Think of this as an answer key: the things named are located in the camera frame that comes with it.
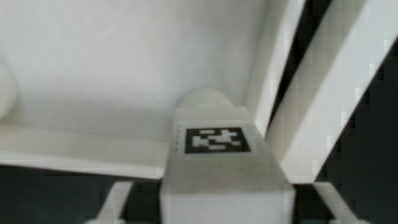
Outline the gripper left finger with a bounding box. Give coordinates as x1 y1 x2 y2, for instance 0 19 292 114
82 180 164 224

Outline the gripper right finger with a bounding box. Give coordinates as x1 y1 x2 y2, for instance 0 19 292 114
292 181 372 224

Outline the white square tabletop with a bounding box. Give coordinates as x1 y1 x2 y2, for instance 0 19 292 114
0 0 304 178

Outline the white U-shaped obstacle fence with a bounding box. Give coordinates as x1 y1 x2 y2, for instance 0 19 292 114
267 0 398 183

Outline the white table leg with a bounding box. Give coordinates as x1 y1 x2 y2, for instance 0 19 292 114
160 88 295 224

